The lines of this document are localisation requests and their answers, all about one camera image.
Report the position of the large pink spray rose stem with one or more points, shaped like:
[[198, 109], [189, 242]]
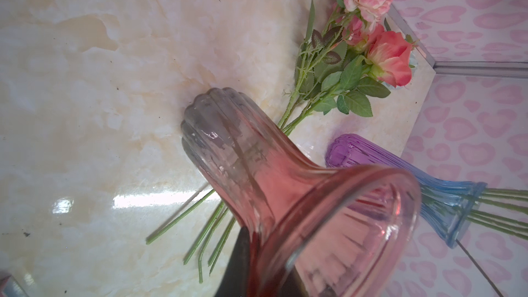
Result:
[[495, 210]]

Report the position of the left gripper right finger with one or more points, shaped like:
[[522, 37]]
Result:
[[293, 285]]

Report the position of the red glass vase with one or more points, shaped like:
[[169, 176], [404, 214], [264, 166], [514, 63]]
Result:
[[344, 230]]

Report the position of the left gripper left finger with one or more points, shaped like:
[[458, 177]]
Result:
[[237, 274]]

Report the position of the pile of pink roses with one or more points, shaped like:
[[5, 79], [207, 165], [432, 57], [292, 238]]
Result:
[[353, 59]]

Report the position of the purple blue glass vase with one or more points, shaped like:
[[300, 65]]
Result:
[[350, 150]]

